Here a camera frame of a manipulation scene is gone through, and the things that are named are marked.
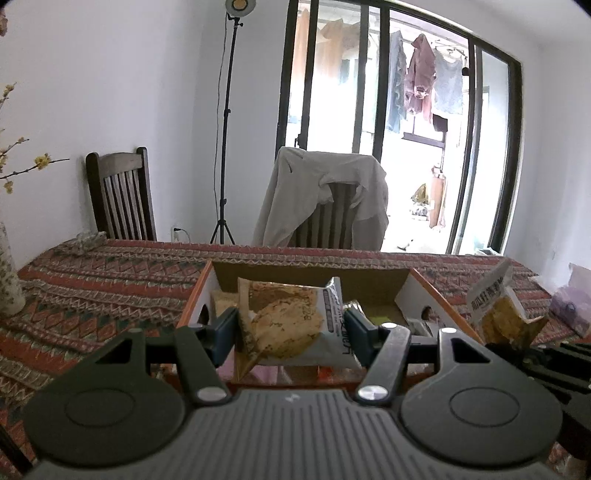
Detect white cookie snack packet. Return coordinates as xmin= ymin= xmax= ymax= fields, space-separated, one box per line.
xmin=235 ymin=276 xmax=363 ymax=377

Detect purple plastic bag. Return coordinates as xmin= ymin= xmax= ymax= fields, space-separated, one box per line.
xmin=549 ymin=263 xmax=591 ymax=337

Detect hanging beige garment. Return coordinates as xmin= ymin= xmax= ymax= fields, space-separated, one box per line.
xmin=318 ymin=18 xmax=358 ymax=51

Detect yellow flower branches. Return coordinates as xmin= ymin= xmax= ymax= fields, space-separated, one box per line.
xmin=0 ymin=82 xmax=71 ymax=195

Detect pale yellow snack packet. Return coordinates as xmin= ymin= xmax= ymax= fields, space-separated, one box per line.
xmin=210 ymin=288 xmax=241 ymax=319

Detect hanging grey-blue shirt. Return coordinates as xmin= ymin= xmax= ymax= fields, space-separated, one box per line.
xmin=431 ymin=50 xmax=465 ymax=116

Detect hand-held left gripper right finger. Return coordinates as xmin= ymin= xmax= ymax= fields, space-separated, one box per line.
xmin=344 ymin=307 xmax=492 ymax=408

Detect hanging blue garment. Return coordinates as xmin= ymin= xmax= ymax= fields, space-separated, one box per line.
xmin=387 ymin=30 xmax=408 ymax=134

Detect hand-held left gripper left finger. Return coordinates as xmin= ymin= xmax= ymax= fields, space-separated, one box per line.
xmin=92 ymin=307 xmax=241 ymax=407

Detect dark wooden chair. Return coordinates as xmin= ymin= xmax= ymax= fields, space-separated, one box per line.
xmin=291 ymin=182 xmax=358 ymax=250
xmin=85 ymin=147 xmax=158 ymax=241

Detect beige tall bundle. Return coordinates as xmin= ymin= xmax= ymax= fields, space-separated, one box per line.
xmin=429 ymin=166 xmax=448 ymax=229

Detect floral ceramic vase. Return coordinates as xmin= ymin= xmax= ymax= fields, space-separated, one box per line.
xmin=0 ymin=222 xmax=26 ymax=317

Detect black light stand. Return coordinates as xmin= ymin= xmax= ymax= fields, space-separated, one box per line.
xmin=210 ymin=0 xmax=259 ymax=245

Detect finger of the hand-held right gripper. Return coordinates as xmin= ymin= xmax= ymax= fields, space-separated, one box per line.
xmin=530 ymin=342 xmax=591 ymax=371
xmin=487 ymin=346 xmax=591 ymax=408

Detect orange cardboard box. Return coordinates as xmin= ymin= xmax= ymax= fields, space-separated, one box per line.
xmin=152 ymin=258 xmax=485 ymax=393

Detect small floral fabric pouch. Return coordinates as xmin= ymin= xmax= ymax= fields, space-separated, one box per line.
xmin=69 ymin=232 xmax=108 ymax=254

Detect chair with white shirt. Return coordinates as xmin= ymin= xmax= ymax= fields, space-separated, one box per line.
xmin=252 ymin=147 xmax=389 ymax=251

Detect black sliding door frame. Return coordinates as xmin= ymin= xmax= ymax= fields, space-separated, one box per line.
xmin=276 ymin=0 xmax=524 ymax=254

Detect hanging maroon garment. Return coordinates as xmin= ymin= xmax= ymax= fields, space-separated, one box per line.
xmin=404 ymin=34 xmax=437 ymax=123

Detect white and yellow cracker packet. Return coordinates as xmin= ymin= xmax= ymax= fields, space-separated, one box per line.
xmin=466 ymin=258 xmax=550 ymax=347

